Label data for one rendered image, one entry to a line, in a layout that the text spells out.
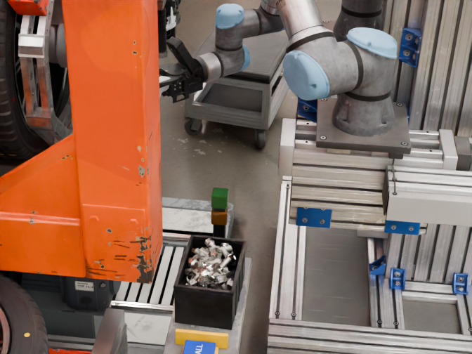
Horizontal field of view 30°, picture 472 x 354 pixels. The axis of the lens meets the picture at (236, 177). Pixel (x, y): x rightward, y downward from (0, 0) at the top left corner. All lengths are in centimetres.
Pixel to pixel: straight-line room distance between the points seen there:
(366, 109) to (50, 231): 79
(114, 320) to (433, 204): 82
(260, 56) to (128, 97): 179
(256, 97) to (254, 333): 133
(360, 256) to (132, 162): 104
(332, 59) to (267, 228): 127
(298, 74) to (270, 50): 164
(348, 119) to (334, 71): 18
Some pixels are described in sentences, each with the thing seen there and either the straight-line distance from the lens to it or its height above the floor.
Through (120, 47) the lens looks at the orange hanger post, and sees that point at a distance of 178.
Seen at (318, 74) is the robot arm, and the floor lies 101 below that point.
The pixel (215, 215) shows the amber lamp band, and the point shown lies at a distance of 218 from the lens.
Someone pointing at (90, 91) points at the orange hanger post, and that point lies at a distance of 184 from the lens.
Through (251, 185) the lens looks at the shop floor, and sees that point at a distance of 337.
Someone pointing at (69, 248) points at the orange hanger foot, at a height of 61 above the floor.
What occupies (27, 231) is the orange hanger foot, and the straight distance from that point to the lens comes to 209.
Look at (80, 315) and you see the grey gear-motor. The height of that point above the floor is 22.
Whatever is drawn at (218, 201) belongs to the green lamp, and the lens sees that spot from 216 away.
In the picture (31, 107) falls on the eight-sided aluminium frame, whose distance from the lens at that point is 228.
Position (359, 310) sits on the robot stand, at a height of 21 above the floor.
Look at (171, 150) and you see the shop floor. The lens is 358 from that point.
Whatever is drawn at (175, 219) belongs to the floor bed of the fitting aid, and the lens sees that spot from 305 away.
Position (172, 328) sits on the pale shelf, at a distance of 209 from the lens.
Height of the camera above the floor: 188
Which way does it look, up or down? 33 degrees down
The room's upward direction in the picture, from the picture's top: 2 degrees clockwise
